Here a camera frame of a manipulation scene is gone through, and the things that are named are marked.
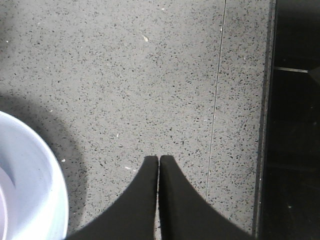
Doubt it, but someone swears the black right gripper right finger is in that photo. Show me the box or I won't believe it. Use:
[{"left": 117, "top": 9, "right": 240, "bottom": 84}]
[{"left": 158, "top": 155, "right": 253, "bottom": 240}]

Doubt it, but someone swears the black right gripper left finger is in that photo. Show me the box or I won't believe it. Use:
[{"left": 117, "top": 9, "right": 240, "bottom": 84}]
[{"left": 67, "top": 156, "right": 159, "bottom": 240}]

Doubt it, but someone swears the light blue plate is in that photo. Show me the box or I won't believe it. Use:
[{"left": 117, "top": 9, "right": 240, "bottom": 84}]
[{"left": 0, "top": 112, "right": 69, "bottom": 240}]

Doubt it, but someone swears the black induction cooktop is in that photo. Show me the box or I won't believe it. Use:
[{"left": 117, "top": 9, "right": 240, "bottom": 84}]
[{"left": 253, "top": 0, "right": 320, "bottom": 240}]

